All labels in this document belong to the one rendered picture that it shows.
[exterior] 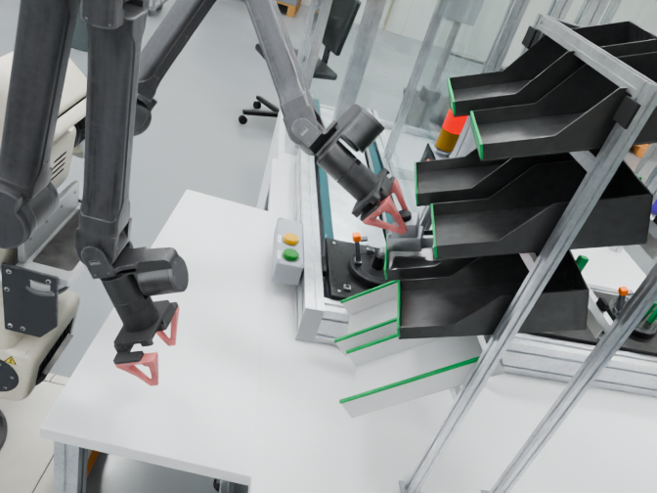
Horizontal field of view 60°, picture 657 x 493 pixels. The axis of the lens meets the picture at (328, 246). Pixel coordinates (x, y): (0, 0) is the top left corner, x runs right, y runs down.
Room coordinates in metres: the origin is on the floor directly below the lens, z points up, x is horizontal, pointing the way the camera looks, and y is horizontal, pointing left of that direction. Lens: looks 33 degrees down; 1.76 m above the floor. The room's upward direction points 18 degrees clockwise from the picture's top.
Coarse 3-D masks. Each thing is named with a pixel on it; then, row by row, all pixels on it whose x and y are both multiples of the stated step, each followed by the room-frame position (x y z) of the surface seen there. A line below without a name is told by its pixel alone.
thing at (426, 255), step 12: (396, 252) 0.94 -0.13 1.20; (408, 252) 0.93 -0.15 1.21; (420, 252) 0.93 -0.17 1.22; (432, 252) 0.93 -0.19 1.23; (384, 264) 0.87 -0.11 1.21; (396, 264) 0.89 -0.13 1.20; (408, 264) 0.89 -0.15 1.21; (420, 264) 0.89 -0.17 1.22; (432, 264) 0.89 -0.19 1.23; (444, 264) 0.85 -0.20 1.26; (456, 264) 0.85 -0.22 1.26; (396, 276) 0.85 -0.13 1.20; (408, 276) 0.85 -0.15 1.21; (420, 276) 0.85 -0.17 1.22; (432, 276) 0.85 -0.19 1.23; (444, 276) 0.85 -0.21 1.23
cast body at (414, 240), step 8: (408, 216) 0.92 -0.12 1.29; (416, 216) 0.93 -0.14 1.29; (392, 224) 0.91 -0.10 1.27; (408, 224) 0.91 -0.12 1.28; (416, 224) 0.91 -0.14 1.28; (392, 232) 0.91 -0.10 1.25; (408, 232) 0.90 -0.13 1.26; (416, 232) 0.91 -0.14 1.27; (392, 240) 0.91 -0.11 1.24; (400, 240) 0.91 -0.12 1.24; (408, 240) 0.91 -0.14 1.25; (416, 240) 0.90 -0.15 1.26; (424, 240) 0.92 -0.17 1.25; (432, 240) 0.92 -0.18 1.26; (392, 248) 0.91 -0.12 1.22; (400, 248) 0.91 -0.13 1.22; (408, 248) 0.91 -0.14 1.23; (416, 248) 0.91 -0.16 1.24
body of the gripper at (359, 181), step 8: (360, 160) 0.94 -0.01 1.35; (352, 168) 0.91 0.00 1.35; (360, 168) 0.92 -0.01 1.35; (368, 168) 0.93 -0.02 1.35; (384, 168) 0.97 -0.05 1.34; (344, 176) 0.90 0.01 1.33; (352, 176) 0.90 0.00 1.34; (360, 176) 0.91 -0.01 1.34; (368, 176) 0.92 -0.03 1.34; (376, 176) 0.93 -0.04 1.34; (384, 176) 0.94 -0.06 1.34; (344, 184) 0.91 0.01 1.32; (352, 184) 0.90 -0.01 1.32; (360, 184) 0.90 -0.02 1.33; (368, 184) 0.91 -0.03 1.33; (376, 184) 0.92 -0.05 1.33; (352, 192) 0.91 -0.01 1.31; (360, 192) 0.90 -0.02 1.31; (368, 192) 0.90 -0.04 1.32; (376, 192) 0.88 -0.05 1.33; (360, 200) 0.91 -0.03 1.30; (368, 200) 0.88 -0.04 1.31; (376, 200) 0.88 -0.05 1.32; (360, 208) 0.88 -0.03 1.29
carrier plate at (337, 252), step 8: (328, 240) 1.27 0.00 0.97; (336, 240) 1.28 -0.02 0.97; (328, 248) 1.23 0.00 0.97; (336, 248) 1.24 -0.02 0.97; (344, 248) 1.25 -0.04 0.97; (352, 248) 1.26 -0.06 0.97; (360, 248) 1.28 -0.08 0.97; (376, 248) 1.30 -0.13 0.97; (328, 256) 1.19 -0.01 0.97; (336, 256) 1.20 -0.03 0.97; (344, 256) 1.22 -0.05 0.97; (328, 264) 1.16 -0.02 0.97; (336, 264) 1.17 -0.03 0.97; (344, 264) 1.18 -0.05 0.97; (328, 272) 1.13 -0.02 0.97; (336, 272) 1.14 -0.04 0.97; (344, 272) 1.15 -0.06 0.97; (328, 280) 1.11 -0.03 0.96; (336, 280) 1.11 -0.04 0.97; (344, 280) 1.12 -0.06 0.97; (352, 280) 1.13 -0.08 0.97; (328, 288) 1.08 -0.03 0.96; (336, 288) 1.08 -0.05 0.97; (352, 288) 1.10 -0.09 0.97; (360, 288) 1.11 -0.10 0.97; (368, 288) 1.12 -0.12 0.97; (328, 296) 1.06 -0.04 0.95; (336, 296) 1.05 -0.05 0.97; (344, 296) 1.05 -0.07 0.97
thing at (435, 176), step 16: (432, 160) 0.97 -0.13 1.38; (448, 160) 0.98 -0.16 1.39; (464, 160) 0.98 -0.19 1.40; (480, 160) 0.98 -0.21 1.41; (496, 160) 0.98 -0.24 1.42; (512, 160) 0.85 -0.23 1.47; (528, 160) 0.85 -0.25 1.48; (544, 160) 0.86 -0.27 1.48; (560, 160) 0.86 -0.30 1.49; (416, 176) 0.93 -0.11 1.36; (432, 176) 0.95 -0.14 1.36; (448, 176) 0.95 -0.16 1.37; (464, 176) 0.94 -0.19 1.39; (480, 176) 0.94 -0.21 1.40; (496, 176) 0.85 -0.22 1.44; (512, 176) 0.85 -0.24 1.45; (416, 192) 0.85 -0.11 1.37; (432, 192) 0.85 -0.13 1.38; (448, 192) 0.85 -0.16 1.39; (464, 192) 0.85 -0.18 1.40; (480, 192) 0.85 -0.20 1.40; (496, 192) 0.85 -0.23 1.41
